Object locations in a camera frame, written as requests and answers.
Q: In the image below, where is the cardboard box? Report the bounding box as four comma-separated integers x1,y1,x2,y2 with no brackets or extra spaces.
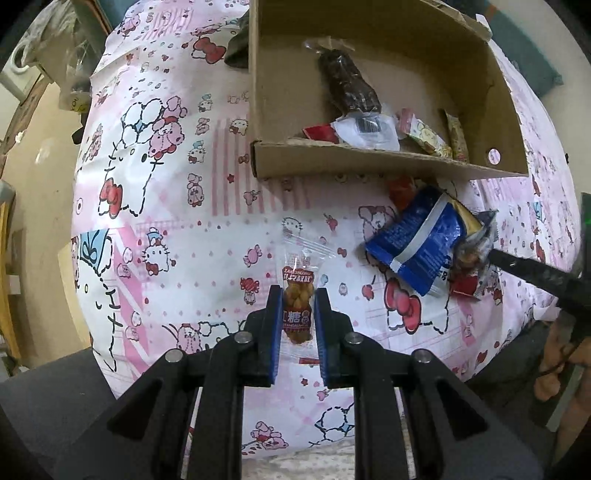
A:
249,1,528,180

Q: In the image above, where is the red small snack packet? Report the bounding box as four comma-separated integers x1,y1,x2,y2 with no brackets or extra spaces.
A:
303,124,339,144

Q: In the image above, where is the red white snack bar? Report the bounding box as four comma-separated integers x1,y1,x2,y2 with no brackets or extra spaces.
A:
450,210,498,298

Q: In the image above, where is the clear white snack packet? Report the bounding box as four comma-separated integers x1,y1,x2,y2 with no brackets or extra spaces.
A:
331,112,401,152

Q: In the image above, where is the dark chocolate snack packet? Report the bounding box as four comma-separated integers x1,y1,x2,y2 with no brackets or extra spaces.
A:
304,38,382,115

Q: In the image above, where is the yellow cartoon snack packet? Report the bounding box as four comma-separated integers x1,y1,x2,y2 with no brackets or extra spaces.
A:
397,108,453,158

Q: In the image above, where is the brown slim snack bar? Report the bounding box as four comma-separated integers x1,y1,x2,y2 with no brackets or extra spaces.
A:
441,109,469,163

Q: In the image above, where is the pink cartoon print bedsheet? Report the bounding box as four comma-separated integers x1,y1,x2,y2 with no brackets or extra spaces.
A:
69,0,584,462

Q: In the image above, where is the twisted dough snack packet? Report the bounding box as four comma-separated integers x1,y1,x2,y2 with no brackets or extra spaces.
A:
280,228,335,364

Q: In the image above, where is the blue snack bag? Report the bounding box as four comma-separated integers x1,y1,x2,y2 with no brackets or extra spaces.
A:
365,185,483,296

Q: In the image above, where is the dark grey cloth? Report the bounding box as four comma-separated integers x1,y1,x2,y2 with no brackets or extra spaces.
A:
224,11,249,70

